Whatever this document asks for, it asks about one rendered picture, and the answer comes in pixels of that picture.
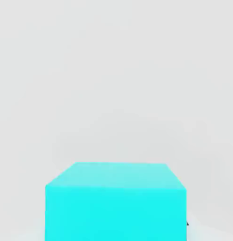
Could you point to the small cyan cube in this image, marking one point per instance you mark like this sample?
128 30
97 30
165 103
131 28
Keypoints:
115 210

